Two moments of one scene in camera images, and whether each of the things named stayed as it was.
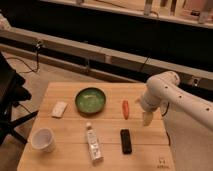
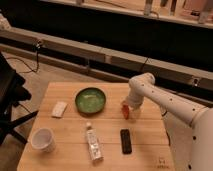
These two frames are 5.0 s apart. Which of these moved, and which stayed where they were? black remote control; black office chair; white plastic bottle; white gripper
Moved: white gripper
Stayed: black office chair; black remote control; white plastic bottle
